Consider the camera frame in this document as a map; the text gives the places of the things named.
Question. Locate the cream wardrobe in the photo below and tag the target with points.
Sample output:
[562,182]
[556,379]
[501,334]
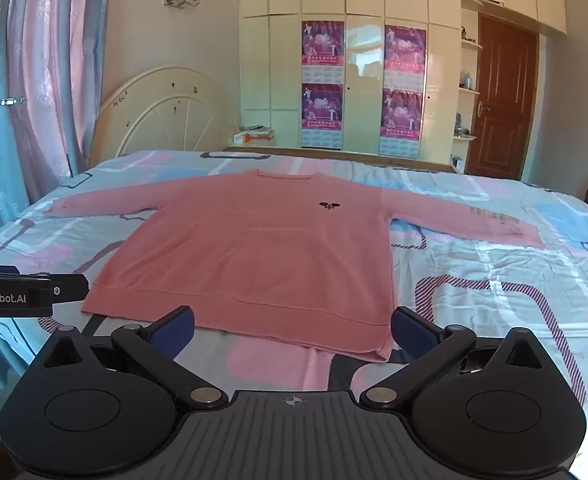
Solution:
[284,60]

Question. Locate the metal curtain holdback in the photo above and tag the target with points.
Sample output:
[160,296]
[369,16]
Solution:
[11,101]

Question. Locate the cream round headboard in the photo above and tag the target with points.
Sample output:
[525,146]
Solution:
[174,110]

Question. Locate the patterned pink blue bedsheet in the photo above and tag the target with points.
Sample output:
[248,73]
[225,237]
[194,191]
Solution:
[499,270]

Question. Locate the small bottle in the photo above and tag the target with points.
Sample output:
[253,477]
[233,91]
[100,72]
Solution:
[467,81]

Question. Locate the pink sweater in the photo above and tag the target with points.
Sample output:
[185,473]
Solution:
[254,250]

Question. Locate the cream corner shelf unit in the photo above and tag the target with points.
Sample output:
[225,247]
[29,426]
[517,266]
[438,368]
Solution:
[469,91]

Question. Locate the purple wall poster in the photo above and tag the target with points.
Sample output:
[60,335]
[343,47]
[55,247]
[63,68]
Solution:
[400,117]
[322,47]
[405,52]
[322,112]

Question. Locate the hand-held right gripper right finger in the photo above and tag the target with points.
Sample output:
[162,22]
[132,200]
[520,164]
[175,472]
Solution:
[414,332]

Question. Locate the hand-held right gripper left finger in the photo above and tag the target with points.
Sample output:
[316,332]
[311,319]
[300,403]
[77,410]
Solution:
[174,332]

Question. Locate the orange white box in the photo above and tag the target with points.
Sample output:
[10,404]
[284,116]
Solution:
[242,137]

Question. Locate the stack of books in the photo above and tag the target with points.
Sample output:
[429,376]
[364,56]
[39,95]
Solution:
[263,135]

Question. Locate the pink grey striped curtain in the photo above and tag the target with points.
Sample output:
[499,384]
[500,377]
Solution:
[59,60]

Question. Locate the brown wooden door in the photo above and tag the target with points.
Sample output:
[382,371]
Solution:
[506,100]

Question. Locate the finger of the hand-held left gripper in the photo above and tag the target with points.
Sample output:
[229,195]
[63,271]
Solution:
[71,289]

